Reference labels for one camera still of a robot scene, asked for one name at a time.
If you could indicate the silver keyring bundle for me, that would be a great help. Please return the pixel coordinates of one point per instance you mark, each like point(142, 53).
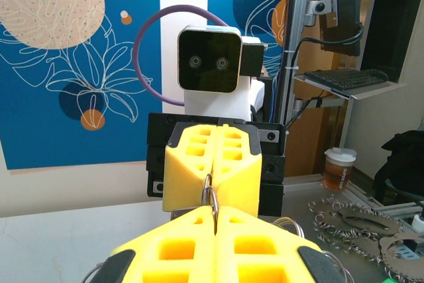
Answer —
point(215, 205)

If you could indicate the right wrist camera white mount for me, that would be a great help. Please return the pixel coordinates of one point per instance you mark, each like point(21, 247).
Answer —
point(208, 57)

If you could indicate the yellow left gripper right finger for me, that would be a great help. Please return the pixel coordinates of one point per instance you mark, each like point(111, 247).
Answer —
point(251, 236)

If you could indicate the black bag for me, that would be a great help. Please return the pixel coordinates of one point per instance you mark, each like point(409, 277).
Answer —
point(404, 163)

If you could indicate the plastic cup with brown drink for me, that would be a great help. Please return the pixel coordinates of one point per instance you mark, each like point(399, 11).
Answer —
point(338, 170)

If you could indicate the black keyboard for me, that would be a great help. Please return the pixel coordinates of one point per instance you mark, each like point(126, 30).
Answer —
point(348, 79)

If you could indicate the aluminium frame post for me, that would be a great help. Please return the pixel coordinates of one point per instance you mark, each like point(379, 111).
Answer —
point(295, 31)

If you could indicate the keyring pile on cardboard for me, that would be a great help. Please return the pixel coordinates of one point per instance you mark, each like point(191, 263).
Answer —
point(351, 223)

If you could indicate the silver monitor mount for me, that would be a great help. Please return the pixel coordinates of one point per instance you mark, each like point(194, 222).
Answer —
point(318, 9)

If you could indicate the black computer monitor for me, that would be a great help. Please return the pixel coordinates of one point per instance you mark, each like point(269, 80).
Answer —
point(341, 4)

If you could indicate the grey keyboard tray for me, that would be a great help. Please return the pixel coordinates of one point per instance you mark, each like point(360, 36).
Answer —
point(364, 92)

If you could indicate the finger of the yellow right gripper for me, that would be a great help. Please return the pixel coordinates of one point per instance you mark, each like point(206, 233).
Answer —
point(182, 180)
point(242, 177)

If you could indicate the cardboard gear disc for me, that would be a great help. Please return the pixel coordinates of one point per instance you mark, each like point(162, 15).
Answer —
point(404, 253)

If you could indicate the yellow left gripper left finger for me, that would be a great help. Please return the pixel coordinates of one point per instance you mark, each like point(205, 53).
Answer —
point(185, 240)

